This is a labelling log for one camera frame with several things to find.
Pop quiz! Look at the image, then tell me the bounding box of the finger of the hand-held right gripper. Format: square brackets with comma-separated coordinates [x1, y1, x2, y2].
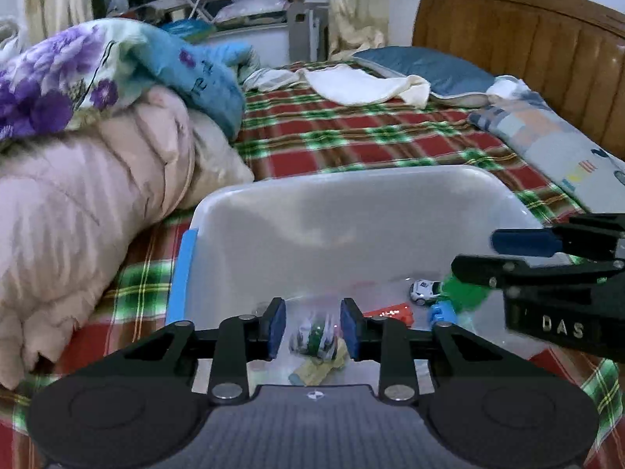
[490, 213, 625, 261]
[450, 253, 625, 300]

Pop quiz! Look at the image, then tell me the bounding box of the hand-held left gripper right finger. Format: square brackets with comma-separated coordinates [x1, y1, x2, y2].
[340, 297, 514, 404]

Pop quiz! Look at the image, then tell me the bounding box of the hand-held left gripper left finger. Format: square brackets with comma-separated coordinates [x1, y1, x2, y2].
[113, 297, 287, 404]

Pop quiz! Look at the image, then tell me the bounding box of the bagged toy car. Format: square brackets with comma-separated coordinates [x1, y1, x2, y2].
[288, 311, 348, 364]

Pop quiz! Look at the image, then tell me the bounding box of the green toy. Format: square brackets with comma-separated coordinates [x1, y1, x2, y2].
[439, 274, 491, 313]

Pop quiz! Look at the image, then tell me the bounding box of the translucent plastic storage container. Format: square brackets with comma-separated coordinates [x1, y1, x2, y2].
[168, 164, 554, 397]

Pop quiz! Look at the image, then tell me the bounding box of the yellow toy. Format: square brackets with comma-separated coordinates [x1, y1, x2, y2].
[288, 354, 348, 387]

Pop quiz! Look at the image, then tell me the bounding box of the blue toy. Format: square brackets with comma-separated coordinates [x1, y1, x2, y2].
[428, 302, 459, 331]

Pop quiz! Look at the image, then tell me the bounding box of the white toy car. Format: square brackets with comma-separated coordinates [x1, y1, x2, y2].
[408, 278, 442, 306]

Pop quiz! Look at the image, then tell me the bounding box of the patchwork patterned pillow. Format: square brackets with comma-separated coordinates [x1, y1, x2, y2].
[467, 75, 625, 215]

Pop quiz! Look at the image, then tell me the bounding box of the plaid bed sheet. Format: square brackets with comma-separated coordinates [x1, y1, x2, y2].
[0, 59, 625, 469]

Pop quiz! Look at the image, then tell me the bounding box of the blue pillow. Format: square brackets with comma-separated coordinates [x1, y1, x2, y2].
[352, 47, 497, 108]

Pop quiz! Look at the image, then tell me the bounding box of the wooden headboard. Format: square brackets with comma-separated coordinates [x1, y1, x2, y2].
[412, 0, 625, 159]

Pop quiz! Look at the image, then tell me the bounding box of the pink quilt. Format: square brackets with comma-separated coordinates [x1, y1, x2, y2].
[0, 83, 255, 392]

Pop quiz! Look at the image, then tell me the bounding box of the cream cloth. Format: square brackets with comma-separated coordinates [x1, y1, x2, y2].
[242, 66, 431, 108]

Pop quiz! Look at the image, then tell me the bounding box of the grey radiator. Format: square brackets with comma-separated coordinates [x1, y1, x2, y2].
[287, 2, 331, 62]

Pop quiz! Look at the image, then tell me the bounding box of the purple floral blanket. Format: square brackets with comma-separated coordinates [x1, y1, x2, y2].
[0, 18, 247, 143]

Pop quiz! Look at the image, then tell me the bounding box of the white pillow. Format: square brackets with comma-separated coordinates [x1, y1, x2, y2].
[214, 0, 291, 24]

